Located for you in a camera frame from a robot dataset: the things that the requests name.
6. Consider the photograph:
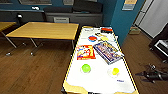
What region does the red and black box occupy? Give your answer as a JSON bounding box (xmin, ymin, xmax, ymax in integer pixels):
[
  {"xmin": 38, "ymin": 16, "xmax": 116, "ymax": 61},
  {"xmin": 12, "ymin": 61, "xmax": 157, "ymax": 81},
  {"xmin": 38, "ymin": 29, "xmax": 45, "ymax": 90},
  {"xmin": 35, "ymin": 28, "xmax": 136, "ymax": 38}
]
[{"xmin": 99, "ymin": 26, "xmax": 114, "ymax": 34}]

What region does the long wooden table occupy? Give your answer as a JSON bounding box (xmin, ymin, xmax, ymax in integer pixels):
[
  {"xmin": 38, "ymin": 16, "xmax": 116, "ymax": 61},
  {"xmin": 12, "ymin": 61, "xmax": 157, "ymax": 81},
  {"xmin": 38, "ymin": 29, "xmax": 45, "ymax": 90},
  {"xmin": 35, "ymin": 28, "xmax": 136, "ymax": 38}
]
[
  {"xmin": 4, "ymin": 21, "xmax": 81, "ymax": 57},
  {"xmin": 0, "ymin": 21, "xmax": 18, "ymax": 50}
]

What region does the yellow wooden gaming table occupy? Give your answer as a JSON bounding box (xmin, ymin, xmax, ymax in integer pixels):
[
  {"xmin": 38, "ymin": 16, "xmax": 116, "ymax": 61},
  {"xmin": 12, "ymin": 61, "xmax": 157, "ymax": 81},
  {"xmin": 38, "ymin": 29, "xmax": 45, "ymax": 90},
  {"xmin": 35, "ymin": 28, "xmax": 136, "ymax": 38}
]
[{"xmin": 60, "ymin": 25, "xmax": 141, "ymax": 94}]

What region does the white paper sheet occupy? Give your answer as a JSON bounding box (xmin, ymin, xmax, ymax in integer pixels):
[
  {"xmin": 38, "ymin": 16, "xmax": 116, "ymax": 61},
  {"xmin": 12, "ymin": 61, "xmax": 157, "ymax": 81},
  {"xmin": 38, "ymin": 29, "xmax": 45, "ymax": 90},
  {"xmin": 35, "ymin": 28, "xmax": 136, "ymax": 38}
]
[{"xmin": 82, "ymin": 27, "xmax": 98, "ymax": 34}]

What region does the pale yellow item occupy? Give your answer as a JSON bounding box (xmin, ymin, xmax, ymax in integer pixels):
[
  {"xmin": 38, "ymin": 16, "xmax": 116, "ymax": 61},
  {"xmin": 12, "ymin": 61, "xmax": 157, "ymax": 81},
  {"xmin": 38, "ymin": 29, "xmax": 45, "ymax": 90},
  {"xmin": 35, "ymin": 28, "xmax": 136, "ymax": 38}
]
[{"xmin": 98, "ymin": 34, "xmax": 111, "ymax": 43}]

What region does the white box on sofa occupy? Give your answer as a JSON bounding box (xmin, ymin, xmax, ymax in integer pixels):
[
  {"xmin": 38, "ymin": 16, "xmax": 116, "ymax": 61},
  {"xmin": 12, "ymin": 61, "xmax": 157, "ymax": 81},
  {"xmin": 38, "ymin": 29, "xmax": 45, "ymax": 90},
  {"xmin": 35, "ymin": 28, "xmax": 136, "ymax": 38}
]
[{"xmin": 52, "ymin": 16, "xmax": 71, "ymax": 24}]

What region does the grey wall bench sofa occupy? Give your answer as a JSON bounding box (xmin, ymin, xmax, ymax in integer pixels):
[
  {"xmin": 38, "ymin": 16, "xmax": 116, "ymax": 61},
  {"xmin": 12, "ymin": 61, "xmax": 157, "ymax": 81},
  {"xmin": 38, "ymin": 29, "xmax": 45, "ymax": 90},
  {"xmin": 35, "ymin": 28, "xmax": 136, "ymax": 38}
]
[{"xmin": 0, "ymin": 3, "xmax": 105, "ymax": 27}]

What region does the white sill outlet box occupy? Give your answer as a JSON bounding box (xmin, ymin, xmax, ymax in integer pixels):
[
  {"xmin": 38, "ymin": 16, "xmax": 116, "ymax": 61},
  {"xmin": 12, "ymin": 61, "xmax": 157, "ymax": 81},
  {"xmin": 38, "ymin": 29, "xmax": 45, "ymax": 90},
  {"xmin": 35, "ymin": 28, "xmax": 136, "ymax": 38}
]
[{"xmin": 31, "ymin": 5, "xmax": 41, "ymax": 11}]

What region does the small framed wall sign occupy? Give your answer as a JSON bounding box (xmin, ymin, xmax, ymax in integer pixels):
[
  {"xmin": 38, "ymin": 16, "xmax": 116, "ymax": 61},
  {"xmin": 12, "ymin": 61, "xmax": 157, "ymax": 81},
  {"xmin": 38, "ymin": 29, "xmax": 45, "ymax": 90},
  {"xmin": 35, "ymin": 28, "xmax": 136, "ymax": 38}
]
[{"xmin": 121, "ymin": 0, "xmax": 139, "ymax": 12}]

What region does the black wheeled cart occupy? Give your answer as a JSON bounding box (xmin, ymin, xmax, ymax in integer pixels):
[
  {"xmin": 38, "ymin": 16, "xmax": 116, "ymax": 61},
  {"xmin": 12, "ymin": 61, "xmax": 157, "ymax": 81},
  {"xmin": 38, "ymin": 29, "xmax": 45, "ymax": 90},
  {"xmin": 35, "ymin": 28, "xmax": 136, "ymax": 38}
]
[{"xmin": 148, "ymin": 31, "xmax": 168, "ymax": 63}]

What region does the orange red game box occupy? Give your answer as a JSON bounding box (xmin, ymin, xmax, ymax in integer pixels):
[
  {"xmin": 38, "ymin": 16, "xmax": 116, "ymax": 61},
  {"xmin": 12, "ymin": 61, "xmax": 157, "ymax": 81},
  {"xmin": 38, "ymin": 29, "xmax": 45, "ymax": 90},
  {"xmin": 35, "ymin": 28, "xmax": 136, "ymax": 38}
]
[{"xmin": 75, "ymin": 44, "xmax": 97, "ymax": 62}]

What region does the small black round object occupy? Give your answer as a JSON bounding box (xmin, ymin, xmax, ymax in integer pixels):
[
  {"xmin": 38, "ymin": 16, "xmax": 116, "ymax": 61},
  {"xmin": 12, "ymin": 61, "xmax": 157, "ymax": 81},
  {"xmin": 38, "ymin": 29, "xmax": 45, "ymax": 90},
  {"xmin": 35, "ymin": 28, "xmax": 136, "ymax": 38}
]
[{"xmin": 15, "ymin": 12, "xmax": 24, "ymax": 20}]

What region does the interior wall window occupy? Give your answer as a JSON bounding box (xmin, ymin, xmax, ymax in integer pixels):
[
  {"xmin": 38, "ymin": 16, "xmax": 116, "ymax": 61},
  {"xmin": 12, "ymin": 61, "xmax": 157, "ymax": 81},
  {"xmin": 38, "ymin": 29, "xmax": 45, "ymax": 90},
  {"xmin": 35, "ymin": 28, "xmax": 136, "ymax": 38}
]
[
  {"xmin": 0, "ymin": 0, "xmax": 14, "ymax": 5},
  {"xmin": 62, "ymin": 0, "xmax": 75, "ymax": 6},
  {"xmin": 17, "ymin": 0, "xmax": 53, "ymax": 6}
]

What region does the green ball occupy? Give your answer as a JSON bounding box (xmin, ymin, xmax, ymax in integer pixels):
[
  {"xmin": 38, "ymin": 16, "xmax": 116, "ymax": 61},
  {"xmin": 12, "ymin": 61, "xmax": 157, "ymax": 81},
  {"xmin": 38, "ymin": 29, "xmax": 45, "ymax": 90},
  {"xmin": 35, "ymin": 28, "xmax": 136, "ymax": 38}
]
[{"xmin": 80, "ymin": 63, "xmax": 92, "ymax": 75}]

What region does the black sofa cushion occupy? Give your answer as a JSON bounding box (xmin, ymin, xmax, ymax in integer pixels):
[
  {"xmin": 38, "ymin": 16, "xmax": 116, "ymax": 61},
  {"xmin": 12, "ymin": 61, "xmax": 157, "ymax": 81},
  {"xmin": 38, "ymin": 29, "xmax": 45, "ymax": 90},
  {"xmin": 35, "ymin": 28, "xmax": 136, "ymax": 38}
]
[{"xmin": 72, "ymin": 0, "xmax": 104, "ymax": 15}]

